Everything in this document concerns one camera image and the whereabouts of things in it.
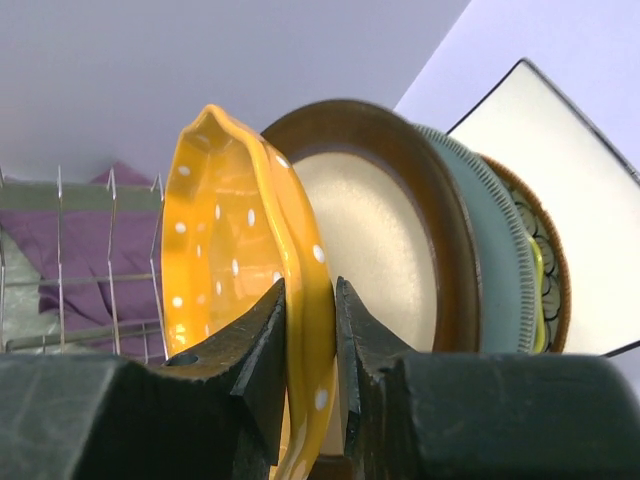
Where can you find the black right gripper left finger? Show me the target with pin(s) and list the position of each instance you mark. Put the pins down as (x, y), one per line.
(213, 411)

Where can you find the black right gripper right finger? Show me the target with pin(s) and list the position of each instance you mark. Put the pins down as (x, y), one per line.
(415, 415)

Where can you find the teal round plate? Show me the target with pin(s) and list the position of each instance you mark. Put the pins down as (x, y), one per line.
(506, 261)

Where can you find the yellow polka dot plate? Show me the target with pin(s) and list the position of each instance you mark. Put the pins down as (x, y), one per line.
(236, 220)

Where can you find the brown rimmed cream plate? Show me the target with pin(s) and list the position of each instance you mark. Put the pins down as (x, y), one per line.
(401, 253)

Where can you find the steel dish rack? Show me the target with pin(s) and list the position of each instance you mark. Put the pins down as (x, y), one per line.
(75, 260)

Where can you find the green scalloped plate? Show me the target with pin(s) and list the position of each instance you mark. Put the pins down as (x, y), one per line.
(556, 295)

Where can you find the purple cloth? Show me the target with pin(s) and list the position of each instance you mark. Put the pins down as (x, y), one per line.
(90, 260)

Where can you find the rear white square plate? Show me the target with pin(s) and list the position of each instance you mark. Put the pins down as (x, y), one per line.
(529, 126)

